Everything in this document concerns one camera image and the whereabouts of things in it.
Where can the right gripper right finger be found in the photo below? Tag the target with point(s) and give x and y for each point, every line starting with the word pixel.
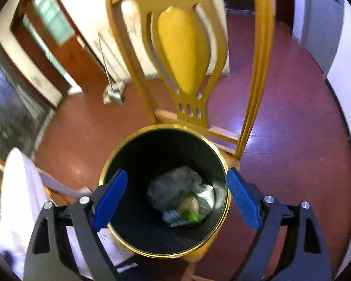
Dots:
pixel 289 243

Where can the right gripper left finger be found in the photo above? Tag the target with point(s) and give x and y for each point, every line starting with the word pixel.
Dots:
pixel 49 255

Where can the green snack bag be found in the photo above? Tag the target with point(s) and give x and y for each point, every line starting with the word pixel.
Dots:
pixel 196 206

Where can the white face mask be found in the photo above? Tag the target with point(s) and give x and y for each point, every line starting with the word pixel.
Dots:
pixel 170 189

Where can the black gold trash bin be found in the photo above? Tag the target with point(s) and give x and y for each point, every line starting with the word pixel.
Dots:
pixel 146 155

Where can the striped red white cloth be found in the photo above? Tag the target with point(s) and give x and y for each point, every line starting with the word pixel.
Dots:
pixel 116 251

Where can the dark glass sliding door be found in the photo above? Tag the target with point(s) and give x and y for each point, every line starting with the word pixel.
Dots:
pixel 23 115

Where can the wooden chair with yellow back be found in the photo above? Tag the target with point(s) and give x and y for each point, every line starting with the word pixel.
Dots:
pixel 186 42

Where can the red wooden door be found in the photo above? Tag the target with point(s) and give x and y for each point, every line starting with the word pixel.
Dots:
pixel 48 35

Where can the dustpan with handle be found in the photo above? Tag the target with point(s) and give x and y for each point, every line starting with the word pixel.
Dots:
pixel 113 93

